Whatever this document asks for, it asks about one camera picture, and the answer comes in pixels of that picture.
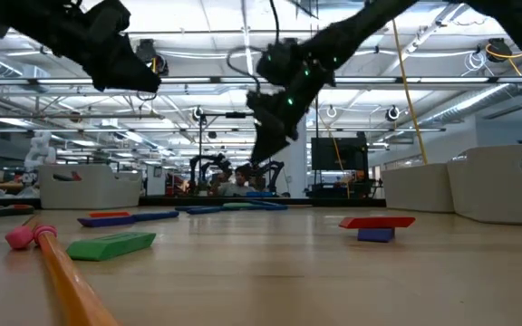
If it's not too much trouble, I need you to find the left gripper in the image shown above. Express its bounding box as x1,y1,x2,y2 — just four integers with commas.
61,0,162,94

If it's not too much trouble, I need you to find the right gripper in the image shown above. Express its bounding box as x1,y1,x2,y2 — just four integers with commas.
248,62,334,167

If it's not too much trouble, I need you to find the red eraser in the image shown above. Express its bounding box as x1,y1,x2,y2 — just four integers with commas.
338,216,417,230

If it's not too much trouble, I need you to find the purple eraser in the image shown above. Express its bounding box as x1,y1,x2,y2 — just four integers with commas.
356,227,396,244

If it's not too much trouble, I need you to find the indigo eraser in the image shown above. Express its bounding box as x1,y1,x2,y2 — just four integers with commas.
77,215,136,229

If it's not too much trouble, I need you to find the green eraser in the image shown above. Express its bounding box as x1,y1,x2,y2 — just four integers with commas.
65,231,158,263

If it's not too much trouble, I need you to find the orange pencil pink eraser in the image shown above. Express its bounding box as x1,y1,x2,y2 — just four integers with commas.
33,225,120,326
5,215,40,252

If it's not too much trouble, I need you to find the grey plastic bin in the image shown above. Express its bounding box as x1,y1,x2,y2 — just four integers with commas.
38,163,144,211
446,143,522,226
380,162,455,214

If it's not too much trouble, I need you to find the white pillar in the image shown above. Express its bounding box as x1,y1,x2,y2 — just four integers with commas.
283,115,310,199

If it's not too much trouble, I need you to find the person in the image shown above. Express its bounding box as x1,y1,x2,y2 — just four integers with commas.
215,163,256,197

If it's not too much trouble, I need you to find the black monitor screen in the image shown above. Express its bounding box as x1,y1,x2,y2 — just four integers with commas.
310,135,371,172

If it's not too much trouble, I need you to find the white robot figure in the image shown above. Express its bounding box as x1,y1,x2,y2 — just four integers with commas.
24,130,58,173

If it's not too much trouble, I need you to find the black ceiling cable reel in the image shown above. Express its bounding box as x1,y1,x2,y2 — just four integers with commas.
485,37,515,64
134,38,170,77

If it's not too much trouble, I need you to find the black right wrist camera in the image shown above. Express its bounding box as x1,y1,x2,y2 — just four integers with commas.
246,89,276,120

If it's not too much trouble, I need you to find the black gantry frame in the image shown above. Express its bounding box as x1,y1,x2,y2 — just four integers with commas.
197,111,274,197

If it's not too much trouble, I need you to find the yellow hanging cable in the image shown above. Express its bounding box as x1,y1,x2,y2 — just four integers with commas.
391,20,430,165

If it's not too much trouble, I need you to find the silver air duct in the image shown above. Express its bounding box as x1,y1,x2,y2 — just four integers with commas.
417,81,522,130

